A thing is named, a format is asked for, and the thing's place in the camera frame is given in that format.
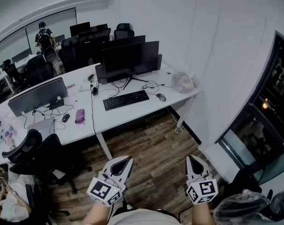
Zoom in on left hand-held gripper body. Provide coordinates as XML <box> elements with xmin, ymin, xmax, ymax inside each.
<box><xmin>86</xmin><ymin>167</ymin><xmax>128</xmax><ymax>207</ymax></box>

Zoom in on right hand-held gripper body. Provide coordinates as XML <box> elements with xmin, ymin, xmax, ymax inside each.
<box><xmin>185</xmin><ymin>173</ymin><xmax>219</xmax><ymax>205</ymax></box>

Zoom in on person's right forearm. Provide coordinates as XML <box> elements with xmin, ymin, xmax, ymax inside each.
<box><xmin>191</xmin><ymin>202</ymin><xmax>216</xmax><ymax>225</ymax></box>

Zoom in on person's left forearm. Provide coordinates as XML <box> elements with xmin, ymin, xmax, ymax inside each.
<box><xmin>82</xmin><ymin>199</ymin><xmax>112</xmax><ymax>225</ymax></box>

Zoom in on white desk leg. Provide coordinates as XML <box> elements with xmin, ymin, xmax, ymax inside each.
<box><xmin>96</xmin><ymin>132</ymin><xmax>113</xmax><ymax>162</ymax></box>
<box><xmin>176</xmin><ymin>96</ymin><xmax>194</xmax><ymax>128</ymax></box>

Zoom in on person's black shorts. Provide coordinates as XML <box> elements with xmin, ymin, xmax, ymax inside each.
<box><xmin>112</xmin><ymin>202</ymin><xmax>180</xmax><ymax>220</ymax></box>

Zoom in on plastic-wrapped black chair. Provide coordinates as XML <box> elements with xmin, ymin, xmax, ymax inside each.
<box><xmin>213</xmin><ymin>188</ymin><xmax>284</xmax><ymax>225</ymax></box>

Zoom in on person's white shirt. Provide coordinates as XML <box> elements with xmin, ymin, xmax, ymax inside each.
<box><xmin>107</xmin><ymin>208</ymin><xmax>184</xmax><ymax>225</ymax></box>

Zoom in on purple cloth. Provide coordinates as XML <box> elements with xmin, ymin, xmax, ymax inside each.
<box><xmin>75</xmin><ymin>108</ymin><xmax>86</xmax><ymax>125</ymax></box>

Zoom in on black keyboard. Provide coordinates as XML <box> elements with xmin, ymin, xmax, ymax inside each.
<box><xmin>102</xmin><ymin>90</ymin><xmax>150</xmax><ymax>112</ymax></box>

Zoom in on black office chair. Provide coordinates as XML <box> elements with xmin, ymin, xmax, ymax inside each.
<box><xmin>78</xmin><ymin>30</ymin><xmax>95</xmax><ymax>43</ymax></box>
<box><xmin>2</xmin><ymin>59</ymin><xmax>25</xmax><ymax>92</ymax></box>
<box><xmin>26</xmin><ymin>54</ymin><xmax>54</xmax><ymax>86</ymax></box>
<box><xmin>2</xmin><ymin>128</ymin><xmax>93</xmax><ymax>194</ymax></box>
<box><xmin>93</xmin><ymin>23</ymin><xmax>112</xmax><ymax>44</ymax></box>
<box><xmin>58</xmin><ymin>35</ymin><xmax>91</xmax><ymax>74</ymax></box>

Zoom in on grey closed laptop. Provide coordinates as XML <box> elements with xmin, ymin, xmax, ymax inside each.
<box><xmin>26</xmin><ymin>117</ymin><xmax>55</xmax><ymax>140</ymax></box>

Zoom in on small black box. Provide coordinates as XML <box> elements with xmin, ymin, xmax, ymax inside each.
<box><xmin>48</xmin><ymin>98</ymin><xmax>65</xmax><ymax>110</ymax></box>

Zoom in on clear plastic bag with food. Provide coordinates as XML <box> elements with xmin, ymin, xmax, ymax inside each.
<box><xmin>171</xmin><ymin>71</ymin><xmax>199</xmax><ymax>94</ymax></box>

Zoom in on grey monitor on left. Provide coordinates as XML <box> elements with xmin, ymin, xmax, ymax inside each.
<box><xmin>7</xmin><ymin>77</ymin><xmax>69</xmax><ymax>117</ymax></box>

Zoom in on black curved monitor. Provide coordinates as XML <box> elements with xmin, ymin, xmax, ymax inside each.
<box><xmin>101</xmin><ymin>40</ymin><xmax>160</xmax><ymax>90</ymax></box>

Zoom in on dark glass window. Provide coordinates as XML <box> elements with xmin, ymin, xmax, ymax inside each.
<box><xmin>216</xmin><ymin>30</ymin><xmax>284</xmax><ymax>185</ymax></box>

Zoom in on pile of colourful small items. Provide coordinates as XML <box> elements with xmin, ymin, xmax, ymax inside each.
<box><xmin>0</xmin><ymin>123</ymin><xmax>17</xmax><ymax>150</ymax></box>

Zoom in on black flat monitor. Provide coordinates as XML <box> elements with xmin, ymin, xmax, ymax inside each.
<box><xmin>96</xmin><ymin>35</ymin><xmax>146</xmax><ymax>64</ymax></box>

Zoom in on grey round chair back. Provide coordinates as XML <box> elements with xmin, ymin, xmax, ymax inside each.
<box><xmin>42</xmin><ymin>47</ymin><xmax>58</xmax><ymax>63</ymax></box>

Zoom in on black mesh chair with headrest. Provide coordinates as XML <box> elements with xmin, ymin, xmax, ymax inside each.
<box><xmin>113</xmin><ymin>22</ymin><xmax>135</xmax><ymax>40</ymax></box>

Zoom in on small black monitor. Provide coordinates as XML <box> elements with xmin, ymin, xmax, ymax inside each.
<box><xmin>69</xmin><ymin>22</ymin><xmax>91</xmax><ymax>37</ymax></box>

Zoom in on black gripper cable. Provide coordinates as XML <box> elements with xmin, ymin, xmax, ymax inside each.
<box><xmin>178</xmin><ymin>204</ymin><xmax>194</xmax><ymax>221</ymax></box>

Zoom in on white cable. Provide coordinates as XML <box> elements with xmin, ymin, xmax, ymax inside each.
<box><xmin>165</xmin><ymin>106</ymin><xmax>184</xmax><ymax>135</ymax></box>

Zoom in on long black power cable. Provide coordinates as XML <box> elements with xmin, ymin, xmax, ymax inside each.
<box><xmin>89</xmin><ymin>84</ymin><xmax>97</xmax><ymax>135</ymax></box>

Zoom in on black keyboard cable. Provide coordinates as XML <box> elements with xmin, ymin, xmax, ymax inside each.
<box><xmin>107</xmin><ymin>82</ymin><xmax>121</xmax><ymax>99</ymax></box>

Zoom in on tangled black laptop cables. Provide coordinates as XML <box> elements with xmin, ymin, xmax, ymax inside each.
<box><xmin>22</xmin><ymin>103</ymin><xmax>74</xmax><ymax>132</ymax></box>

